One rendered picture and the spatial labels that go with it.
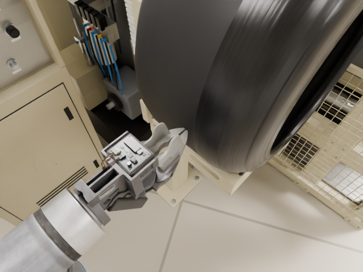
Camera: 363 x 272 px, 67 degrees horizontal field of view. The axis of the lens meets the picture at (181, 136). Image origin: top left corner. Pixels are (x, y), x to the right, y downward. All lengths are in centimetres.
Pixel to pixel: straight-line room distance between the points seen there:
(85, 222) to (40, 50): 79
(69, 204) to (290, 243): 146
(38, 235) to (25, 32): 76
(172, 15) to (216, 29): 8
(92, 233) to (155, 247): 123
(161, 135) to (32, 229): 23
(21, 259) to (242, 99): 35
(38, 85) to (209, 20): 80
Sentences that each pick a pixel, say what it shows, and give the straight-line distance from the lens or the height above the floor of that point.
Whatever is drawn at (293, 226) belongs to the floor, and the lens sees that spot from 176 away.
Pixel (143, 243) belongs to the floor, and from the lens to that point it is 164.
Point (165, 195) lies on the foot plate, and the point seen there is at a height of 1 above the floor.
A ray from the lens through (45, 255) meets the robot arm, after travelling 41.
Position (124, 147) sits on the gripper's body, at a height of 124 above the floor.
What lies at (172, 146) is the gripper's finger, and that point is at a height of 120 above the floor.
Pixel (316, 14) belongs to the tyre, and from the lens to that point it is 39.
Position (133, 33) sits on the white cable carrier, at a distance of 94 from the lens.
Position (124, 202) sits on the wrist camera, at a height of 116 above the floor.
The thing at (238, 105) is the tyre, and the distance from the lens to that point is 40.
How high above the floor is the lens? 159
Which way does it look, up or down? 56 degrees down
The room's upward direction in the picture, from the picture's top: straight up
